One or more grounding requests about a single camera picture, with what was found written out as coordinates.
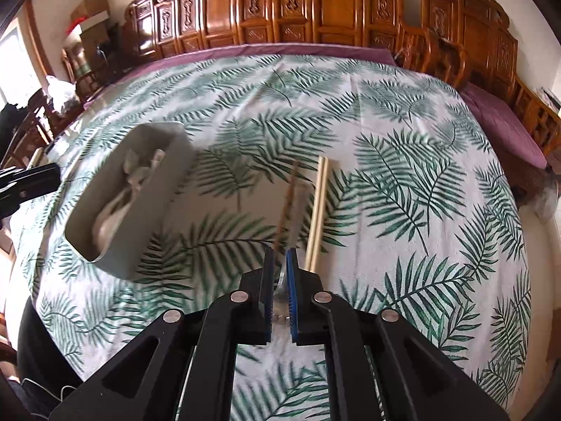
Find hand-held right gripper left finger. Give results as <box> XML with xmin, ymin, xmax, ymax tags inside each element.
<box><xmin>48</xmin><ymin>248</ymin><xmax>277</xmax><ymax>421</ymax></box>

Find carved wooden sofa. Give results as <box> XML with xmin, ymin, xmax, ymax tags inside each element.
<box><xmin>123</xmin><ymin>0</ymin><xmax>406</xmax><ymax>60</ymax></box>

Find large white spoon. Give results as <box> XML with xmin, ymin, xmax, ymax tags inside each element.
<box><xmin>90</xmin><ymin>191</ymin><xmax>133</xmax><ymax>256</ymax></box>

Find wooden framed window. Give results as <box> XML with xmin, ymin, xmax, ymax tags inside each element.
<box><xmin>0</xmin><ymin>11</ymin><xmax>41</xmax><ymax>107</ymax></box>

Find white flat box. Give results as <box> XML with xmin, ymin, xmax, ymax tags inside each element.
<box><xmin>66</xmin><ymin>11</ymin><xmax>111</xmax><ymax>36</ymax></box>

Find clear plastic bag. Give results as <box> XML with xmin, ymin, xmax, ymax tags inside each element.
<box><xmin>46</xmin><ymin>74</ymin><xmax>82</xmax><ymax>113</ymax></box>

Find carved wooden armchair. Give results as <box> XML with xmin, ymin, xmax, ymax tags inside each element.
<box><xmin>397</xmin><ymin>0</ymin><xmax>561</xmax><ymax>159</ymax></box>

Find grey rectangular box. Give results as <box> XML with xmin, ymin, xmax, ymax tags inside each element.
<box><xmin>64</xmin><ymin>121</ymin><xmax>194</xmax><ymax>281</ymax></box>

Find leaf print tablecloth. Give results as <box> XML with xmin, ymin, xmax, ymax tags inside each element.
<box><xmin>6</xmin><ymin>53</ymin><xmax>534</xmax><ymax>421</ymax></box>

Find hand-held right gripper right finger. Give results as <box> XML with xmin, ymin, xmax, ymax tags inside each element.
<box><xmin>285</xmin><ymin>248</ymin><xmax>511</xmax><ymax>421</ymax></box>

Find person's dark clothing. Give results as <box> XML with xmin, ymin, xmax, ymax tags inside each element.
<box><xmin>0</xmin><ymin>296</ymin><xmax>89</xmax><ymax>421</ymax></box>

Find open cardboard box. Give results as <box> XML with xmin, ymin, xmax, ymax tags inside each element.
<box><xmin>70</xmin><ymin>0</ymin><xmax>110</xmax><ymax>21</ymax></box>

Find grey floor fan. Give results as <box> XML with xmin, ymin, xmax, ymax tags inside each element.
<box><xmin>529</xmin><ymin>170</ymin><xmax>561</xmax><ymax>222</ymax></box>

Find purple armchair cushion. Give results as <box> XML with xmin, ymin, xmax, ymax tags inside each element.
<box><xmin>458</xmin><ymin>82</ymin><xmax>549</xmax><ymax>170</ymax></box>

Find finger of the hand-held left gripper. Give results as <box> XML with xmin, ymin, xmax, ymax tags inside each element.
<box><xmin>0</xmin><ymin>162</ymin><xmax>61</xmax><ymax>205</ymax></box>

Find black bag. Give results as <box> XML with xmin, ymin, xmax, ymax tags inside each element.
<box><xmin>0</xmin><ymin>102</ymin><xmax>32</xmax><ymax>159</ymax></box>

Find white cable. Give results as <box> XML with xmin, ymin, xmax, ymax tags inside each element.
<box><xmin>21</xmin><ymin>376</ymin><xmax>78</xmax><ymax>401</ymax></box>

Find wooden chair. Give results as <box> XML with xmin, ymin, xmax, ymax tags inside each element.
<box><xmin>4</xmin><ymin>88</ymin><xmax>85</xmax><ymax>168</ymax></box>

